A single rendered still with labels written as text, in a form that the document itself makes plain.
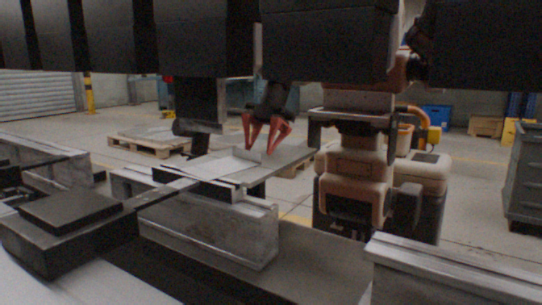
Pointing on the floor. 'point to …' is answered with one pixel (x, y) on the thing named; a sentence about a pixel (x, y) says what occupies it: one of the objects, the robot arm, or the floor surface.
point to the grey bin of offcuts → (524, 178)
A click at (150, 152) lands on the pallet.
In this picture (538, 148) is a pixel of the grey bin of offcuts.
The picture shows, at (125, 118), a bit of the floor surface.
